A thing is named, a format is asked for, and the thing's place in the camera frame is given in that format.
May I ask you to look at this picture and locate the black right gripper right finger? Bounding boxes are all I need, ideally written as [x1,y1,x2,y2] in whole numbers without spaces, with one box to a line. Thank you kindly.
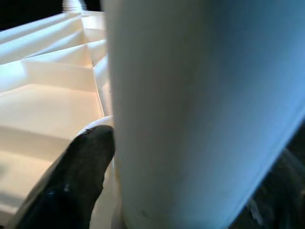
[227,147,305,229]

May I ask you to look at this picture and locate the black plastic cover sheet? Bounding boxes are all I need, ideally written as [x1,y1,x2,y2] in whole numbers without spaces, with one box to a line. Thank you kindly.
[283,119,305,167]

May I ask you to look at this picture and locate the white plastic table top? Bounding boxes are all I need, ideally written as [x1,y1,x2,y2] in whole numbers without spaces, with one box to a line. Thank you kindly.
[0,10,124,229]

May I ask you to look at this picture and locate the white plastic table leg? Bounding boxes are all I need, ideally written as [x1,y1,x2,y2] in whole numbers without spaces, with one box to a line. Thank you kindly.
[63,0,83,11]
[104,0,305,229]

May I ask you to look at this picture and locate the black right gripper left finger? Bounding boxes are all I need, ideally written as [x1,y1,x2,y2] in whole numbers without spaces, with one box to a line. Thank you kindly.
[6,125,117,229]

